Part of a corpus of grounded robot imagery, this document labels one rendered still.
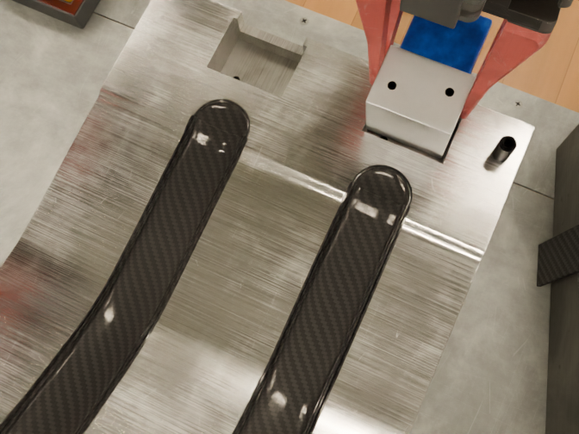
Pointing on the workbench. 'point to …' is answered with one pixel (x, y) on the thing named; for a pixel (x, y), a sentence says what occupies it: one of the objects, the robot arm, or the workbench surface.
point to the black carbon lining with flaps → (337, 275)
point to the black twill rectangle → (558, 257)
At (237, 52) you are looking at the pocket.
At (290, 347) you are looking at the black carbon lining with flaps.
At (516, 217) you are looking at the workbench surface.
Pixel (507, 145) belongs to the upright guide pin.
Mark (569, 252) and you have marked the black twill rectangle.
